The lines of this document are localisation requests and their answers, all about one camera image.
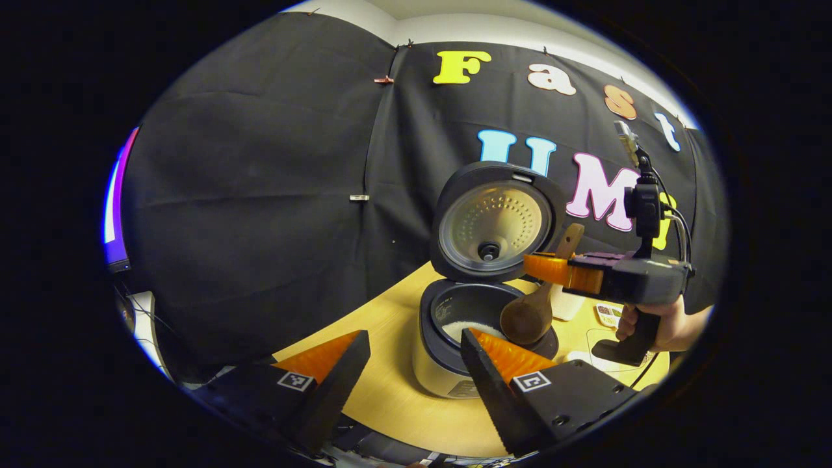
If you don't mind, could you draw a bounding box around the wooden spoon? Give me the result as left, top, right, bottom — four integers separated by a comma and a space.
499, 223, 586, 346

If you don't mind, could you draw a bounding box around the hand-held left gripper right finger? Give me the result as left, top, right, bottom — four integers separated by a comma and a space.
460, 328, 641, 458

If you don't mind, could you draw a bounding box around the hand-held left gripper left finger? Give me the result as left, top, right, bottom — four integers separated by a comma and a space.
195, 330, 372, 456

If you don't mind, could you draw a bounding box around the white rice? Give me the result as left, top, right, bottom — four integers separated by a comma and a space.
442, 320, 506, 345

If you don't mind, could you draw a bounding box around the dark grey rice cooker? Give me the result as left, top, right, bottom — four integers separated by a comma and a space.
411, 161, 567, 399

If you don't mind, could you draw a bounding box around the glowing monitor screen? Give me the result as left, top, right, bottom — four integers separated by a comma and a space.
103, 127, 140, 272

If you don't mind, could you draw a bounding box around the black cable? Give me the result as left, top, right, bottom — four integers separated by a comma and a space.
660, 203, 693, 264

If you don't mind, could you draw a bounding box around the white panel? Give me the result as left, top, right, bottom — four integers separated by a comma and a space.
127, 291, 173, 381

